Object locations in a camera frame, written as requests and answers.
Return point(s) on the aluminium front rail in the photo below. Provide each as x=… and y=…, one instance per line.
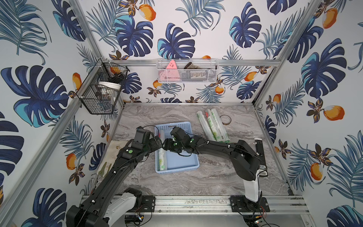
x=220, y=205

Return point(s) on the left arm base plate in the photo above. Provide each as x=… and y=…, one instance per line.
x=147, y=203

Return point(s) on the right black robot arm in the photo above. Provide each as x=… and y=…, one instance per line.
x=243, y=158

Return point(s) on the black wire wall basket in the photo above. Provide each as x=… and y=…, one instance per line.
x=98, y=99

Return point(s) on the white bowl in basket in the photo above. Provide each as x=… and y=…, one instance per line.
x=110, y=85

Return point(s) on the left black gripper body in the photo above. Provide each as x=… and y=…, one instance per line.
x=154, y=143

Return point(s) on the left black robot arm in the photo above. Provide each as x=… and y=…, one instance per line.
x=99, y=210

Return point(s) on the plastic wrap roll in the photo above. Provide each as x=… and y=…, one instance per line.
x=220, y=125
x=162, y=166
x=205, y=125
x=212, y=124

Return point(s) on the beige printed cloth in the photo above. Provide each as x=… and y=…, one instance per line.
x=110, y=157

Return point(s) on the pink triangular item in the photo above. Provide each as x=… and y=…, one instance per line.
x=170, y=73

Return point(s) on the brown item in basket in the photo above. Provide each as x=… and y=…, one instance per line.
x=191, y=66

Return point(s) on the light blue plastic basket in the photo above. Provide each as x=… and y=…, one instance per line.
x=176, y=163

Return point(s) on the white wire wall basket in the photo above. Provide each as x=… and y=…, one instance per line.
x=206, y=74

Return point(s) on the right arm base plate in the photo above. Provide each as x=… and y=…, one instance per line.
x=240, y=203

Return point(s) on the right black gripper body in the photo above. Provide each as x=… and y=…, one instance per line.
x=172, y=145

